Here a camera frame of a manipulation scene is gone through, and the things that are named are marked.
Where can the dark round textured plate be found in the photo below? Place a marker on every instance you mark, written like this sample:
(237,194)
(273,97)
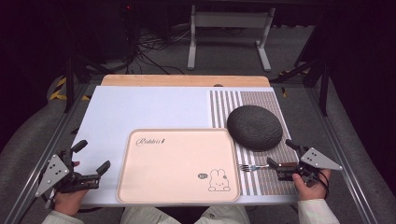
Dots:
(254,127)

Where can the striped woven placemat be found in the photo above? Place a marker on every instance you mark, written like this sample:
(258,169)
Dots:
(267,180)

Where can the pink tray with rabbit print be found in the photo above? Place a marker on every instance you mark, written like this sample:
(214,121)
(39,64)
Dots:
(179,165)

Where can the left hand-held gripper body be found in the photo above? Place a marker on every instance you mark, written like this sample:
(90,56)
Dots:
(59,176)

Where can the person's left hand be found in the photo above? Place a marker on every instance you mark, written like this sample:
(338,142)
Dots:
(69,201)

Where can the black tripod stand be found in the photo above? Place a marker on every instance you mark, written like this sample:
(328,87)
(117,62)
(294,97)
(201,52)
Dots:
(77,71)
(314,74)

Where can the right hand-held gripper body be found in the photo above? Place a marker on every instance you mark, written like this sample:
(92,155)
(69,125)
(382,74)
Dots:
(308,168)

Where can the aluminium frame rail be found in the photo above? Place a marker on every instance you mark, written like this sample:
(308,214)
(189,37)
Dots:
(43,155)
(339,152)

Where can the person's right hand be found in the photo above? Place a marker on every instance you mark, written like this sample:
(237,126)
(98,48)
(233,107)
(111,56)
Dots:
(308,189)

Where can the wooden board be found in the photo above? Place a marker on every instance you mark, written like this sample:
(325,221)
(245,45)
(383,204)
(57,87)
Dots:
(183,81)

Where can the grey metal stand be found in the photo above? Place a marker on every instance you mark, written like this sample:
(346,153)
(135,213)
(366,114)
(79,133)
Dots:
(230,34)

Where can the person's legs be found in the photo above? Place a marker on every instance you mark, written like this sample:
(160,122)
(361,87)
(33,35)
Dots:
(183,216)

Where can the striped white placemat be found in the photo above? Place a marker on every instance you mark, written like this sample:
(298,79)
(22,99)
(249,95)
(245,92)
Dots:
(140,109)

